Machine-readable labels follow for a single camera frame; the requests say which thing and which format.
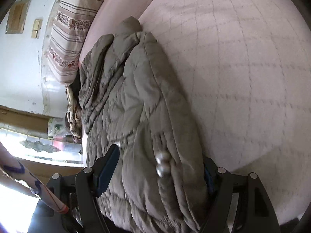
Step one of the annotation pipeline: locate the olive green puffer jacket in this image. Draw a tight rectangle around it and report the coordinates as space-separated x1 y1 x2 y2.
79 17 207 232

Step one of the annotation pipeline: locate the brown cream patterned blanket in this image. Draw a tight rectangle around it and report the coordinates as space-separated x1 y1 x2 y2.
65 85 82 144

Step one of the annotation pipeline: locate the floral box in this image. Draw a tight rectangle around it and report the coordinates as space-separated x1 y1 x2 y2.
47 118 67 138

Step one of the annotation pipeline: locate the wooden glass cabinet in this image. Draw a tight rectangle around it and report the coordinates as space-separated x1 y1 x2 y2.
1 106 84 183

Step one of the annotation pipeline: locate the pink bed sheet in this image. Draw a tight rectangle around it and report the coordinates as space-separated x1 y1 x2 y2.
140 0 310 223

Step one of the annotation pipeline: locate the striped floral pillow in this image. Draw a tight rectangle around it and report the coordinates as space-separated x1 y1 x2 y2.
46 0 104 84

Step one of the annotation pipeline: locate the pink bolster with red ends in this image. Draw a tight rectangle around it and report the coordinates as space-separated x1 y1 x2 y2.
79 0 153 66

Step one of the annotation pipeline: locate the wall light switch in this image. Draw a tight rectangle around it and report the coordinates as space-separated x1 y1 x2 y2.
31 18 43 39

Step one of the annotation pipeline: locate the wooden wall niche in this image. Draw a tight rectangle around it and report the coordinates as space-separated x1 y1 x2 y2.
5 0 31 34

